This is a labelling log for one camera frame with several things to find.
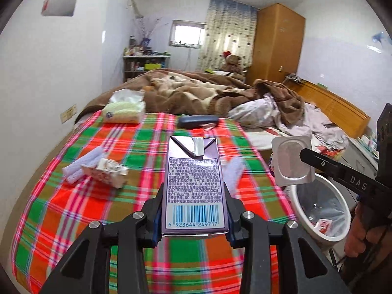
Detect crumpled paper wrapper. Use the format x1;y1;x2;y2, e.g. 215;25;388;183
80;158;129;189

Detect small window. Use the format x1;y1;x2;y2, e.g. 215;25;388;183
170;20;205;49

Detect grey drawer cabinet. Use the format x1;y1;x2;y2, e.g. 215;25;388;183
318;135;380;190

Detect plaid tablecloth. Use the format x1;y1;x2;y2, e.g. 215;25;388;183
11;110;299;294

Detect brown teddy bear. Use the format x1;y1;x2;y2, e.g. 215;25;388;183
220;50;244;75

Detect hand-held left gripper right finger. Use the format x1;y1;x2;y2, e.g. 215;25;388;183
225;182;351;294

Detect dry branches in vase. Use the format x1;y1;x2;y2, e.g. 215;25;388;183
135;15;167;42

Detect pink drink carton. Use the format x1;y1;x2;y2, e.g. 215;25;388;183
312;217;333;236

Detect brown blanket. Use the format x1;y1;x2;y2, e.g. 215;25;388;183
75;69;305;129

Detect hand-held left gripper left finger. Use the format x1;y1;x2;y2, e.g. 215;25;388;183
38;184;164;294

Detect grey bin liner bag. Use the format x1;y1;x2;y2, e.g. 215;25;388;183
295;178;350;238

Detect patterned curtain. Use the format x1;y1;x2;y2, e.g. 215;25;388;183
197;0;258;71

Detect pale floral quilt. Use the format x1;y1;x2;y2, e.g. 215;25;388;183
231;93;350;147

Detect purple milk carton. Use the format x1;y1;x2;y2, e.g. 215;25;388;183
161;135;230;238

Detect wooden wardrobe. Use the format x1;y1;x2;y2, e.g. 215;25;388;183
246;3;306;83

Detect white round bin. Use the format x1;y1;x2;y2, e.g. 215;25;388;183
286;173;353;248

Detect white ribbed wrapper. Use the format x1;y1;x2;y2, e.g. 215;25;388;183
63;147;105;185

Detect wall socket strip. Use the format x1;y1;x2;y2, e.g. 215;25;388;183
61;104;77;124

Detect wooden bed headboard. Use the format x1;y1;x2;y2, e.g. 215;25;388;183
285;78;371;138

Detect bed with floral sheet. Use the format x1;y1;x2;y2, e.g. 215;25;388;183
245;125;313;150

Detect cluttered shelf unit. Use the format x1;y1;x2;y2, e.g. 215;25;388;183
123;54;170;82

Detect tissue pack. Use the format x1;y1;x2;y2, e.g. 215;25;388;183
102;89;146;124

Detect person's right hand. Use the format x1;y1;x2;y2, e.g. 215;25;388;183
344;204;380;258

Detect dark blue glasses case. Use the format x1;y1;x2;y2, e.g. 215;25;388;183
178;115;219;129

